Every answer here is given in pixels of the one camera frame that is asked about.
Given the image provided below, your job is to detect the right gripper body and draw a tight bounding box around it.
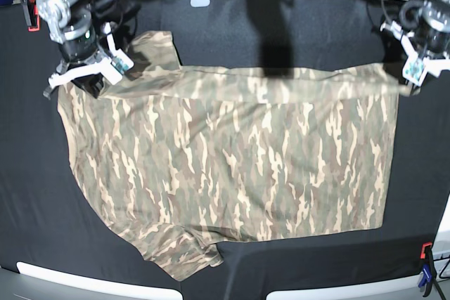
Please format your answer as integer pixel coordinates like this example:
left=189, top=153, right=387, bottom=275
left=56, top=27, right=116, bottom=79

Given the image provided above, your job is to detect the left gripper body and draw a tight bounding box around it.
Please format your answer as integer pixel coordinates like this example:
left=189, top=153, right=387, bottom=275
left=413, top=28, right=449, bottom=78

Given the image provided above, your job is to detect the camouflage t-shirt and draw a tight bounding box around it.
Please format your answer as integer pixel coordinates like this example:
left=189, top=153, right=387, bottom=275
left=58, top=32, right=406, bottom=281

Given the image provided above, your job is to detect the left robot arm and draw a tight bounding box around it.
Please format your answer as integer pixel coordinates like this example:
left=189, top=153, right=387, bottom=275
left=380, top=0, right=449, bottom=93

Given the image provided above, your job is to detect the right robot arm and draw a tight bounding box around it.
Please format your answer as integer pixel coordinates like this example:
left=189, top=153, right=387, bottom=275
left=20, top=0, right=131, bottom=98

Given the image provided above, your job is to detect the left rear orange clamp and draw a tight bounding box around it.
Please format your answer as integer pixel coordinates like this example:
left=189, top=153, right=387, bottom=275
left=20, top=0, right=40, bottom=32

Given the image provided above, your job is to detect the black table cloth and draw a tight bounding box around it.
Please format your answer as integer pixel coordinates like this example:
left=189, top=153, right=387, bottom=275
left=1, top=0, right=449, bottom=299

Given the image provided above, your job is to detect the front right blue clamp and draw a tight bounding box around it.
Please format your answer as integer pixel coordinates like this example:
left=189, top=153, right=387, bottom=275
left=418, top=242, right=437, bottom=298

